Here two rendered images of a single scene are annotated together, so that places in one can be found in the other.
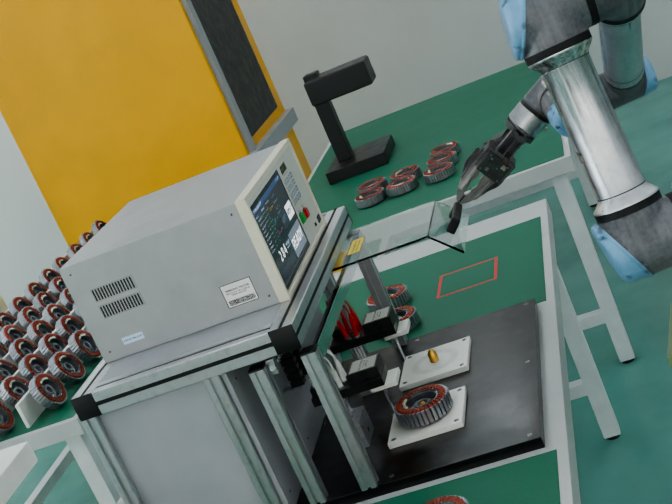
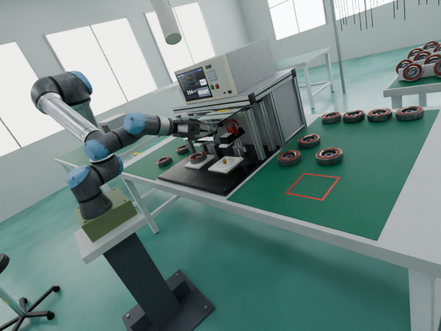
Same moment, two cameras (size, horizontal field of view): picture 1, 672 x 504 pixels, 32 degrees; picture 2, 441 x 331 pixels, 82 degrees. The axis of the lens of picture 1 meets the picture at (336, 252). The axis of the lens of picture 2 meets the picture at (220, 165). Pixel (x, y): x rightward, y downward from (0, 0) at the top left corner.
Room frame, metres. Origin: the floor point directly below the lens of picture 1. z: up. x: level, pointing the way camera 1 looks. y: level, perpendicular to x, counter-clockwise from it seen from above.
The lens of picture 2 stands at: (3.09, -1.15, 1.35)
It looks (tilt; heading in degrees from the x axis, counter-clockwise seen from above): 24 degrees down; 128
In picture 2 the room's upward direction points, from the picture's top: 21 degrees counter-clockwise
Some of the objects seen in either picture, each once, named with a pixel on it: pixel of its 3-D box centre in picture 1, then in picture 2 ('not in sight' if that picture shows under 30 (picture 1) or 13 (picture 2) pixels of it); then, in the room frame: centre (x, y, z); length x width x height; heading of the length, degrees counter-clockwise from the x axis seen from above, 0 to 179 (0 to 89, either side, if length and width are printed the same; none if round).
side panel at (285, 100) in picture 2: not in sight; (288, 111); (2.61, 0.23, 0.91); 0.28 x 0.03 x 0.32; 75
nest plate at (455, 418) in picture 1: (428, 416); (199, 161); (2.08, -0.03, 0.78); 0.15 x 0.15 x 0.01; 75
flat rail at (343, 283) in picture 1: (338, 295); (209, 117); (2.22, 0.03, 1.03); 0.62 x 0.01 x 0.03; 165
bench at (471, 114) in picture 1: (460, 226); not in sight; (4.54, -0.50, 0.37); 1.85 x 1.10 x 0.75; 165
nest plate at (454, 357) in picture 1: (435, 363); (225, 163); (2.31, -0.10, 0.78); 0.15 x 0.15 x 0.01; 75
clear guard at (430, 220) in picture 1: (389, 246); (218, 121); (2.37, -0.11, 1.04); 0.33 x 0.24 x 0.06; 75
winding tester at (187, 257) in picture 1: (201, 245); (224, 72); (2.29, 0.24, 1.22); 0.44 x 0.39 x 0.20; 165
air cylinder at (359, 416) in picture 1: (355, 428); (213, 147); (2.12, 0.10, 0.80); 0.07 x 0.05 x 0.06; 165
